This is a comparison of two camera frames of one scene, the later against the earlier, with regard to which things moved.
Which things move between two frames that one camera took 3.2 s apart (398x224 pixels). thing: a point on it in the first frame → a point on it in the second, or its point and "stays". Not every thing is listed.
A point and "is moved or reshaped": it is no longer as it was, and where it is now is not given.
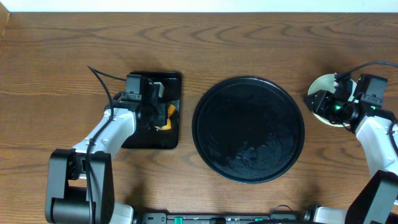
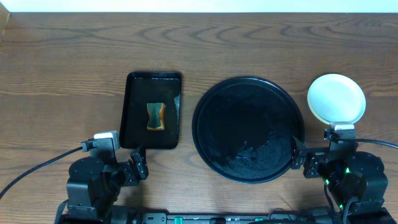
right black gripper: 319,104 → 300,154
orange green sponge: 173,107 is moved or reshaped
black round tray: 248,130 stays
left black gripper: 159,110 → 135,173
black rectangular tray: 160,139 stays
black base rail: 163,218 stays
